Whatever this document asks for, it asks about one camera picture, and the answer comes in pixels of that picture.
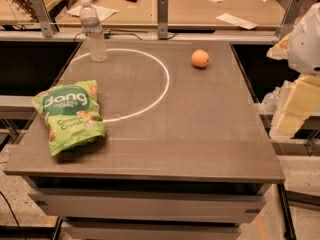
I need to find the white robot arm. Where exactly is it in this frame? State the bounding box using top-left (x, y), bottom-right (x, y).
top-left (288, 3), bottom-right (320, 75)

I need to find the white drawer cabinet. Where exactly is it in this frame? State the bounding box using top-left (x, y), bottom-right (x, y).
top-left (29, 181), bottom-right (270, 240)

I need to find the middle metal bracket post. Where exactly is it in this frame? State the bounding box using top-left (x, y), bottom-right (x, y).
top-left (157, 0), bottom-right (169, 40)

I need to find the white paper sheet left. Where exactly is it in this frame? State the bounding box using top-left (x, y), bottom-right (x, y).
top-left (67, 5), bottom-right (118, 21)

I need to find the right metal bracket post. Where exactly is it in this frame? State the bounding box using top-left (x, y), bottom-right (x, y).
top-left (276, 0), bottom-right (304, 39)

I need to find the orange fruit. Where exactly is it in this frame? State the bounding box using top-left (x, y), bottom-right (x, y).
top-left (191, 50), bottom-right (209, 68)

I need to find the yellow foam padding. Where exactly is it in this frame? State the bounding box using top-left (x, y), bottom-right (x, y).
top-left (274, 75), bottom-right (320, 138)

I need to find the black floor cable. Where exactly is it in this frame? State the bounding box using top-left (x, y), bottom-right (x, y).
top-left (0, 191), bottom-right (27, 240)

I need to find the green rice chip bag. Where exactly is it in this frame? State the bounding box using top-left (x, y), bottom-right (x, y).
top-left (32, 80), bottom-right (106, 157)

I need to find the black cable on shelf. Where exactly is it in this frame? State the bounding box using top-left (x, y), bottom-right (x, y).
top-left (73, 28), bottom-right (178, 42)

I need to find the metal bracket post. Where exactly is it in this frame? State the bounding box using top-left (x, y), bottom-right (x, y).
top-left (30, 0), bottom-right (56, 38)
top-left (157, 0), bottom-right (169, 40)
top-left (276, 0), bottom-right (304, 39)

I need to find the clear plastic water bottle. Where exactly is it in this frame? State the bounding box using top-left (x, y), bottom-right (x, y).
top-left (79, 0), bottom-right (107, 62)

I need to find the left metal bracket post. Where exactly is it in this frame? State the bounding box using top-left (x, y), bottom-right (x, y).
top-left (30, 0), bottom-right (56, 38)

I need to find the white paper sheet right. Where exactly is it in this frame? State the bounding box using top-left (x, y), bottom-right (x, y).
top-left (217, 13), bottom-right (257, 30)

